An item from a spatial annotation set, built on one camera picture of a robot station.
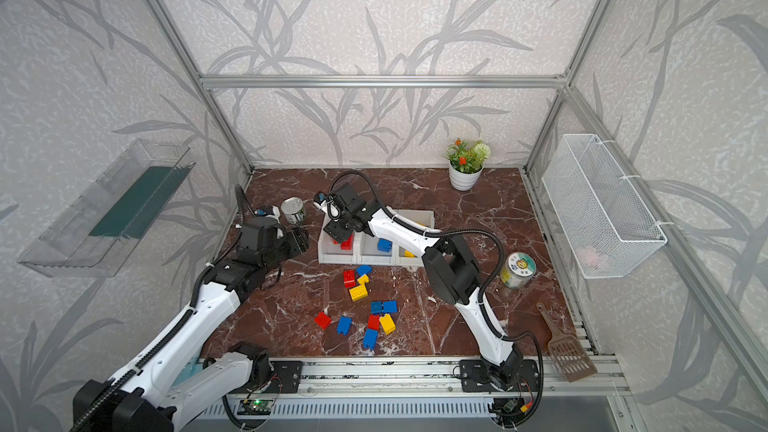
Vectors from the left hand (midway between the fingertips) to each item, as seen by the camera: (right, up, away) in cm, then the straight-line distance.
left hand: (304, 225), depth 81 cm
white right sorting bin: (+26, -10, +9) cm, 29 cm away
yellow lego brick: (+29, -3, -22) cm, 36 cm away
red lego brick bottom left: (+5, -27, +1) cm, 27 cm away
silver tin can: (-10, +3, +20) cm, 23 cm away
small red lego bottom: (+19, -27, +1) cm, 33 cm away
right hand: (+7, +3, +12) cm, 14 cm away
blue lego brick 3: (+24, -24, +3) cm, 34 cm away
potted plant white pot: (+49, +19, +21) cm, 57 cm away
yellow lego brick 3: (+23, -27, -1) cm, 35 cm away
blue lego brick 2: (+20, -24, +3) cm, 31 cm away
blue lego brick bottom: (+18, -31, -1) cm, 36 cm away
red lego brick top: (+11, -17, +8) cm, 22 cm away
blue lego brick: (+21, -8, +15) cm, 27 cm away
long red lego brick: (+9, -8, +15) cm, 19 cm away
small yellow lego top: (+15, -17, +8) cm, 24 cm away
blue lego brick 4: (+11, -27, 0) cm, 30 cm away
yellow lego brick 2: (+14, -20, +5) cm, 25 cm away
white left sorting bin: (+3, -10, +15) cm, 19 cm away
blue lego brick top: (+15, -15, +10) cm, 23 cm away
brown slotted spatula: (+71, -33, -4) cm, 78 cm away
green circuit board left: (-8, -43, -10) cm, 45 cm away
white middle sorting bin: (+15, -10, +14) cm, 23 cm away
